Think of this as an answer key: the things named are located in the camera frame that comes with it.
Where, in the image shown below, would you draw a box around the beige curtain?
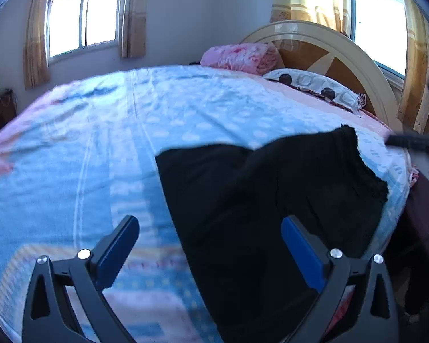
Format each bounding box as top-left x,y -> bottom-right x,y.
120,0 -> 147,59
23,0 -> 56,90

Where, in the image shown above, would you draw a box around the cream and brown headboard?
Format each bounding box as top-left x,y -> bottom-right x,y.
239,20 -> 403,129

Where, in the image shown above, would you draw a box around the person's dark maroon clothing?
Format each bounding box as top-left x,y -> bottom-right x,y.
402,171 -> 429,317

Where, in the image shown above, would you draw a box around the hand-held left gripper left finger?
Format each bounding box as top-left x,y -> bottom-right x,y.
21,214 -> 141,343

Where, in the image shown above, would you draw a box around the white framed window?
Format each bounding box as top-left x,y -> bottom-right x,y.
46,0 -> 126,61

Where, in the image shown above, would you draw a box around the pink and blue bedspread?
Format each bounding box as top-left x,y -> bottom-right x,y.
0,65 -> 420,343

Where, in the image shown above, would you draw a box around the pink folded blanket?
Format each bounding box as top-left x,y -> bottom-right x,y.
200,43 -> 283,76

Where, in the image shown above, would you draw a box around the black pants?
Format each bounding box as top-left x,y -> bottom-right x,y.
155,124 -> 390,343

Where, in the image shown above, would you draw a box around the brown wooden cabinet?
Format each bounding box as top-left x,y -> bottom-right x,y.
0,87 -> 18,143

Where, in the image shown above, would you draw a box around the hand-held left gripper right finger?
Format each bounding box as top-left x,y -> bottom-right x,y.
281,215 -> 400,343

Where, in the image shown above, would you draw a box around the patterned white pillow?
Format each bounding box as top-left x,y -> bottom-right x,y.
263,68 -> 363,113

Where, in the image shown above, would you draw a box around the large bright window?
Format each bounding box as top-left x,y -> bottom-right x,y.
348,0 -> 408,79

